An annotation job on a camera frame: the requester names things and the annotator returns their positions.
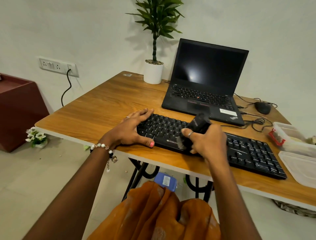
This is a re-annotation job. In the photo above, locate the person's left hand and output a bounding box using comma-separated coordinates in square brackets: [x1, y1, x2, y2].
[102, 108, 155, 150]

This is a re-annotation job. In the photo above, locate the person's right hand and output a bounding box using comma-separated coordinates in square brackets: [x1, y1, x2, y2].
[181, 124, 229, 162]

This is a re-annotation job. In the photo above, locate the black cleaning brush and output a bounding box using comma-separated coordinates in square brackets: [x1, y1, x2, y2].
[176, 113, 212, 155]

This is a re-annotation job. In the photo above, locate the black computer keyboard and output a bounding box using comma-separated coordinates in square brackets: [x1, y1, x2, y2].
[136, 113, 287, 180]

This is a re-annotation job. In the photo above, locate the person's right forearm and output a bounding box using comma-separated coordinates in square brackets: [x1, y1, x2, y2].
[206, 156, 262, 240]

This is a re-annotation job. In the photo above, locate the person's left forearm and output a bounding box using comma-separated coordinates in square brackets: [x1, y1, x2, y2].
[23, 138, 116, 240]

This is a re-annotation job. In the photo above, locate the blue packet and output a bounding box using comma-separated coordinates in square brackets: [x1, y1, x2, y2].
[154, 172, 178, 192]

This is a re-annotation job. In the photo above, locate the black laptop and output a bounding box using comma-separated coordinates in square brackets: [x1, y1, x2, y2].
[161, 38, 249, 126]

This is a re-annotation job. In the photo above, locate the white plant pot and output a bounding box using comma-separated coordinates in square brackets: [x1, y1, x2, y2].
[143, 59, 164, 85]

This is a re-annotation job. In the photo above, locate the orange garment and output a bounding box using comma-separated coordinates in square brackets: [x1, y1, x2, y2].
[87, 181, 222, 240]

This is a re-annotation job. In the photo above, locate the black computer mouse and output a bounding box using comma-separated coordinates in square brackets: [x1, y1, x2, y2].
[254, 101, 272, 115]

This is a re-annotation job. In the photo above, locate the clear plastic container red clip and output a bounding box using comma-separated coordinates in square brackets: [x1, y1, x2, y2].
[269, 122, 316, 159]

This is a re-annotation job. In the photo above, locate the small white flower pot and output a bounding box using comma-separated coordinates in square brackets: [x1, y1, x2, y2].
[25, 127, 48, 149]

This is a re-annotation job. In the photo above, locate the clear plastic container lid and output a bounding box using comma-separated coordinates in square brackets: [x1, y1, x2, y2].
[278, 151, 316, 189]

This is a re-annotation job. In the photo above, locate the green artificial plant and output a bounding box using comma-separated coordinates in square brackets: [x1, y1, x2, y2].
[125, 0, 185, 63]

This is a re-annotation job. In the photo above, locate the dark red cabinet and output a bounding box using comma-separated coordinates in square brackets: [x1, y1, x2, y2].
[0, 73, 50, 153]

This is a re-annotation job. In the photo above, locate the black metal table frame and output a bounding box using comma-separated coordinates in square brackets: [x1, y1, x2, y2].
[122, 158, 214, 204]

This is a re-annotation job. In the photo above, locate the pearl bead bracelet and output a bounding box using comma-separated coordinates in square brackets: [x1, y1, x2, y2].
[90, 143, 119, 173]

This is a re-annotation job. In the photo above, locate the black mouse cable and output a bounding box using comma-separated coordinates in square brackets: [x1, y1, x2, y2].
[234, 93, 278, 109]

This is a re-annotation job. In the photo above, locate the black coiled cable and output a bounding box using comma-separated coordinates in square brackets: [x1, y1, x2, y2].
[221, 111, 273, 132]

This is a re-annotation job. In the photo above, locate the black power cord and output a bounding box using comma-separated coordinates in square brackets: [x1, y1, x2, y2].
[61, 69, 72, 107]

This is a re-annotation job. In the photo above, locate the white wall socket panel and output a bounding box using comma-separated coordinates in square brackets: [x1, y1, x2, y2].
[39, 57, 80, 78]

